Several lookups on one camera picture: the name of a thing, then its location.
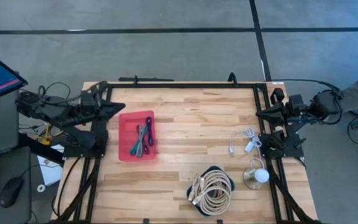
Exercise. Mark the yellow clamp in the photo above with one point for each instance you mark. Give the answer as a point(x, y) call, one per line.
point(47, 137)

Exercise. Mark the teal plastic bin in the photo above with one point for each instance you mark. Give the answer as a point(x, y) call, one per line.
point(197, 212)

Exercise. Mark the red plastic tray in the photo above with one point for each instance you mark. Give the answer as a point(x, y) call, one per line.
point(126, 137)

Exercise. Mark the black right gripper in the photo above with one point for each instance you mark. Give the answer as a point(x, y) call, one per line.
point(295, 107)

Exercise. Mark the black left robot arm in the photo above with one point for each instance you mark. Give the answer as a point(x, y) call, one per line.
point(51, 109)

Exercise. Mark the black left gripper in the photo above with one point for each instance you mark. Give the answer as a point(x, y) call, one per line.
point(89, 105)

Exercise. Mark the white paper sheet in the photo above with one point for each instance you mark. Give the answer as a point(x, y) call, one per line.
point(51, 171)

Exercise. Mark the white globe lamp gold base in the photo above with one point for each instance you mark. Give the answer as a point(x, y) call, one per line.
point(261, 175)

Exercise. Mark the white tape roll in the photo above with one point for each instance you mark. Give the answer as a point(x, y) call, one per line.
point(39, 188)

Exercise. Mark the black computer mouse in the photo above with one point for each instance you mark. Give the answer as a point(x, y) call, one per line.
point(11, 191)

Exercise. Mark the black aluminium table frame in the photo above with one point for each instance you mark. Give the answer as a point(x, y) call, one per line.
point(182, 85)

